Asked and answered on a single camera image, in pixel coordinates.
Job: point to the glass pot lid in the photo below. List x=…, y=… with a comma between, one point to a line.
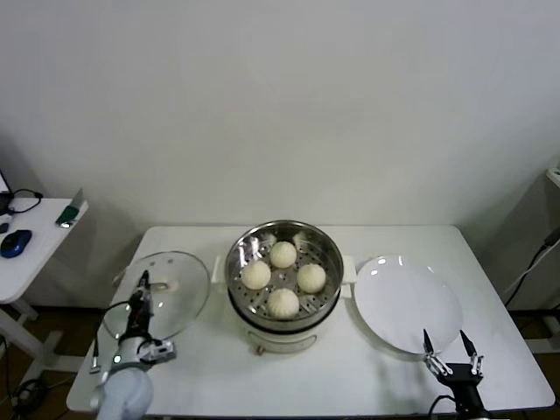
x=184, y=284

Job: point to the dark laptop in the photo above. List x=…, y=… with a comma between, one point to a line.
x=3, y=201

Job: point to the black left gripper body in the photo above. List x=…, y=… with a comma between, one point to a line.
x=139, y=319

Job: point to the stainless steel steamer basket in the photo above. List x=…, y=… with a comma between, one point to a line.
x=245, y=245

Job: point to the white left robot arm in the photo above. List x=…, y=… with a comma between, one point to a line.
x=124, y=394

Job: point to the white round plate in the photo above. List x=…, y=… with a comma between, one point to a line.
x=407, y=306

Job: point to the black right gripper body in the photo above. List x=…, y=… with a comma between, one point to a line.
x=464, y=385

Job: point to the white side desk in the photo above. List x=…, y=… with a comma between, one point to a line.
x=48, y=245

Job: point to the blue computer mouse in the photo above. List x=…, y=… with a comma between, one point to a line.
x=15, y=242

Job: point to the white steamed baozi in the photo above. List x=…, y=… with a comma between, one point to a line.
x=283, y=303
x=256, y=275
x=282, y=254
x=311, y=278

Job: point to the small black adapter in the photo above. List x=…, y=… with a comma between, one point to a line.
x=3, y=227

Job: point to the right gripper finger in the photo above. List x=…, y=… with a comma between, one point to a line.
x=431, y=356
x=474, y=359

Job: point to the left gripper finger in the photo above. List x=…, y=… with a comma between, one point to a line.
x=144, y=284

